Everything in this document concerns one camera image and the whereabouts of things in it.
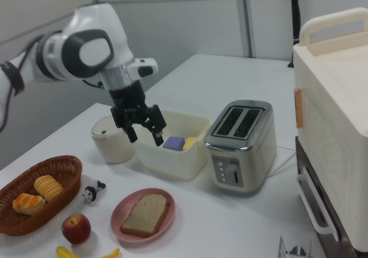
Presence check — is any white plastic bin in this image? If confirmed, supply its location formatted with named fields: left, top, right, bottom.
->
left=131, top=110, right=212, bottom=181

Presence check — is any white toaster cable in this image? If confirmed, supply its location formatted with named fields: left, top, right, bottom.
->
left=266, top=145, right=297, bottom=178

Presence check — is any purple block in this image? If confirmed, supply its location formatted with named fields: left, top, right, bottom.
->
left=162, top=136, right=185, bottom=152

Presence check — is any metal wire rack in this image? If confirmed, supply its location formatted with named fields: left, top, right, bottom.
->
left=277, top=235, right=313, bottom=258

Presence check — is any dark oven with white handle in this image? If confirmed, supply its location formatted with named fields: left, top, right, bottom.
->
left=295, top=136, right=360, bottom=258

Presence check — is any yellow banana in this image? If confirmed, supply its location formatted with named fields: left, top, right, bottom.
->
left=55, top=245, right=121, bottom=258

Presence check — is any orange latch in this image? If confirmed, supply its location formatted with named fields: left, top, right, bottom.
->
left=293, top=88, right=304, bottom=129

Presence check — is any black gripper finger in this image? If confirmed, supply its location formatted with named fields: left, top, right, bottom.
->
left=141, top=104, right=168, bottom=148
left=124, top=125, right=139, bottom=144

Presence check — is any orange glazed pastry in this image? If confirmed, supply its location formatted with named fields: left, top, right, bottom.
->
left=12, top=193, right=47, bottom=215

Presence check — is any brown bread slice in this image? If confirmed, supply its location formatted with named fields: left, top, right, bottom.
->
left=120, top=194, right=171, bottom=238

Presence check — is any black pole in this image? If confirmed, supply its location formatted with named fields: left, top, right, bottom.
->
left=288, top=0, right=301, bottom=68

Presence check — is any brown wicker basket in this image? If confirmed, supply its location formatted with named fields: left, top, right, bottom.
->
left=0, top=155, right=83, bottom=237

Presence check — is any small white lidded container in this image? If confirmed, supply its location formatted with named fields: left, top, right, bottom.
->
left=91, top=115, right=136, bottom=164

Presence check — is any cream box with handle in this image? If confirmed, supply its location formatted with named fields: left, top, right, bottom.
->
left=292, top=7, right=368, bottom=253

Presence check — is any pink plate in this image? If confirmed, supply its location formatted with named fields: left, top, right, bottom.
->
left=110, top=188, right=175, bottom=244

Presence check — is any yellow block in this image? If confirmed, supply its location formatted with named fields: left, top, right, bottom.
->
left=182, top=137, right=198, bottom=151

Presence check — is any cream and chrome toaster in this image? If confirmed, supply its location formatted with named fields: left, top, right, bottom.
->
left=204, top=99, right=277, bottom=196

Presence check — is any red apple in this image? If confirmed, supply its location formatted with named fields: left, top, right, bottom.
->
left=61, top=213, right=92, bottom=245

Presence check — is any panda figurine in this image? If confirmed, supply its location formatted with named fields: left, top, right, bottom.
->
left=82, top=180, right=106, bottom=205

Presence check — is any striped yellow bread roll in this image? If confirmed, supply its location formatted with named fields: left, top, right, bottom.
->
left=33, top=175, right=64, bottom=203

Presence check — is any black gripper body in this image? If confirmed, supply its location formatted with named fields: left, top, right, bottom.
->
left=109, top=80, right=154, bottom=129

